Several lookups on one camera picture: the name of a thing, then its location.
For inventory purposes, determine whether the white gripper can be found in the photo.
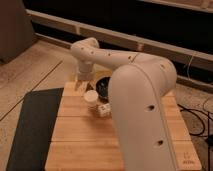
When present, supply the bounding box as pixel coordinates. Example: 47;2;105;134
75;62;94;91

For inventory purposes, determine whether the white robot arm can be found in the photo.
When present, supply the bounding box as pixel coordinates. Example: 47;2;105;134
70;38;179;171

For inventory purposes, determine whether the white round cup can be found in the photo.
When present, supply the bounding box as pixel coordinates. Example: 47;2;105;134
83;90;98;108

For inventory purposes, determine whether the dark blue bowl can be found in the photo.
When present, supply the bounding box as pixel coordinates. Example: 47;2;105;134
95;77;110;102

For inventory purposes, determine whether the wooden table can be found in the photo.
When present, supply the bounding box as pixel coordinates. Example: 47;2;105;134
45;81;202;171

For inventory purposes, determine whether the brown sofa corner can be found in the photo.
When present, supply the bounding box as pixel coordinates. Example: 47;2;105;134
0;0;36;63

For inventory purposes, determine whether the black floor mat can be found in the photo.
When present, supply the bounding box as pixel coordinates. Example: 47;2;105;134
6;88;63;171

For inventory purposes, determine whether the black cable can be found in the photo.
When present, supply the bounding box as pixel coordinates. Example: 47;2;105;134
177;103;213;146

